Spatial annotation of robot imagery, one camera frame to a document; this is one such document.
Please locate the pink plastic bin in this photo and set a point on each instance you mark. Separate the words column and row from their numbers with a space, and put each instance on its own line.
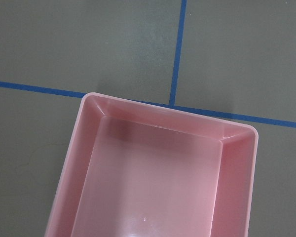
column 138, row 170

